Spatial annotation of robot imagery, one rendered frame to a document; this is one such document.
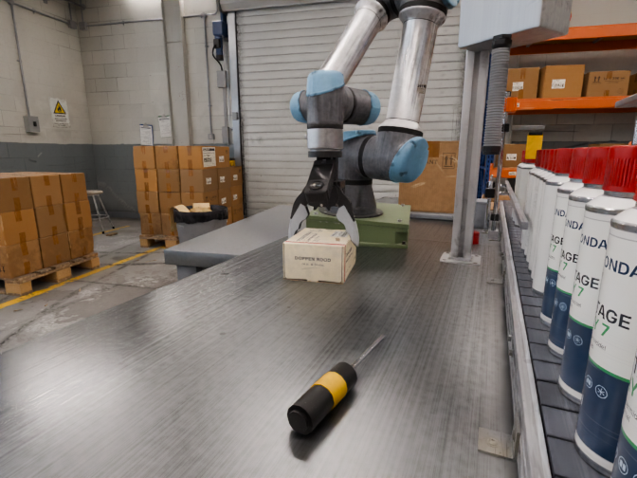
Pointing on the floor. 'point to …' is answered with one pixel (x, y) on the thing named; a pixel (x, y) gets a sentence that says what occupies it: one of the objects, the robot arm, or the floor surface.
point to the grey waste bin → (197, 229)
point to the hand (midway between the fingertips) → (321, 247)
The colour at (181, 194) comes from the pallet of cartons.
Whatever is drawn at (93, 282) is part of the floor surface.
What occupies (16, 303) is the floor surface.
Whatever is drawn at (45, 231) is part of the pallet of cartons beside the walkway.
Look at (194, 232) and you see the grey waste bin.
